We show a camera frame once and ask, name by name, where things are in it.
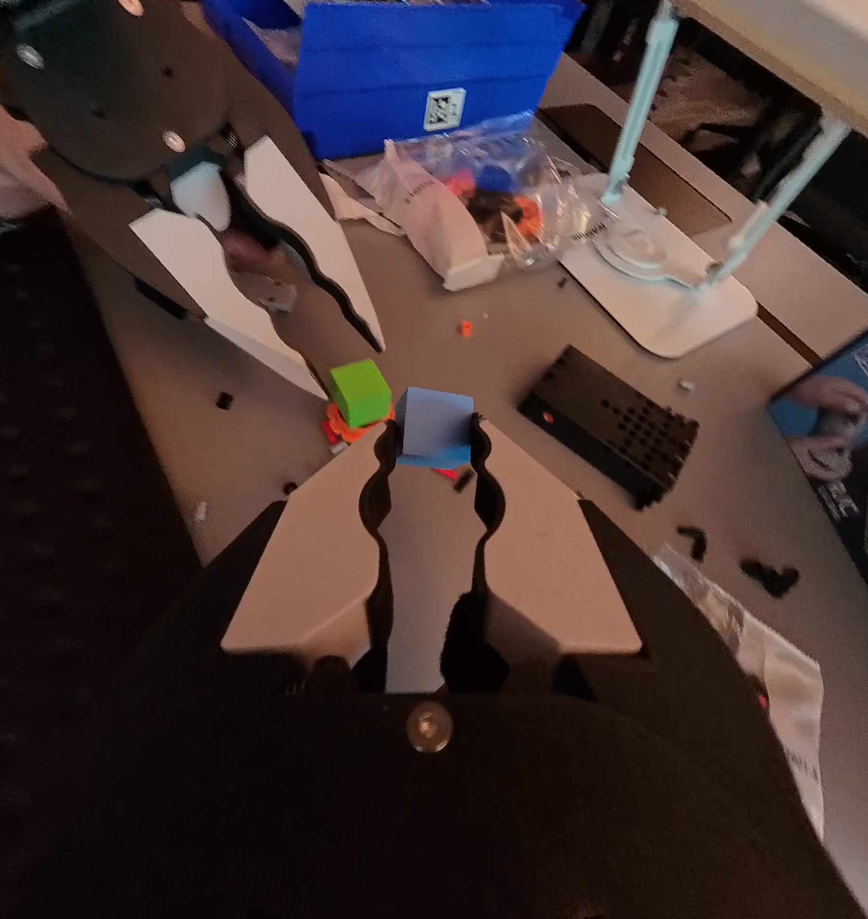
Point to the person's left hand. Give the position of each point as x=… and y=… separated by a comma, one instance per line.
x=10, y=165

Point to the torn white bag piece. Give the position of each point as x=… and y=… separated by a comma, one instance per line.
x=362, y=205

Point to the small black pin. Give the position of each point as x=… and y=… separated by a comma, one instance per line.
x=689, y=535
x=463, y=481
x=699, y=549

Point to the white label parts bag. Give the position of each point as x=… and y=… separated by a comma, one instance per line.
x=441, y=230

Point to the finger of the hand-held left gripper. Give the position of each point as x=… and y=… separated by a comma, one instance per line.
x=197, y=273
x=305, y=230

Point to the black office chair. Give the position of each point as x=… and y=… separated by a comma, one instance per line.
x=764, y=129

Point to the green foam cube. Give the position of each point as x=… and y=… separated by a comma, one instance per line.
x=362, y=391

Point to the clear plastic parts bag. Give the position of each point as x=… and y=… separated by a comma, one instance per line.
x=786, y=682

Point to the black perforated pad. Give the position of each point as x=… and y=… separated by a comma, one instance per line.
x=46, y=502

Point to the orange gear wheel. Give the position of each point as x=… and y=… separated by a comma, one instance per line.
x=355, y=434

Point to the white booklet stand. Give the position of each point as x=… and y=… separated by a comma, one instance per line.
x=664, y=301

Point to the blue robot kit box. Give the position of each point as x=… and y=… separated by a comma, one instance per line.
x=843, y=445

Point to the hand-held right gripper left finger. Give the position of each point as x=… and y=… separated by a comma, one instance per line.
x=305, y=574

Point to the black perforated building plate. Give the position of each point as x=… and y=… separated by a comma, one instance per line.
x=606, y=431

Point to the flat grey plate with holes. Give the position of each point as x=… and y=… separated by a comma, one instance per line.
x=265, y=291

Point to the blue foam cube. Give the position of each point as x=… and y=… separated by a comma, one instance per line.
x=434, y=427

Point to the large clear warning bag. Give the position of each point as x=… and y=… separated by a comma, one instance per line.
x=541, y=187

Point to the long blue plastic bin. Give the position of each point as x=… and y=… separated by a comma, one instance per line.
x=405, y=64

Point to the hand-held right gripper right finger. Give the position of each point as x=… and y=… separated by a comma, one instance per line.
x=563, y=574

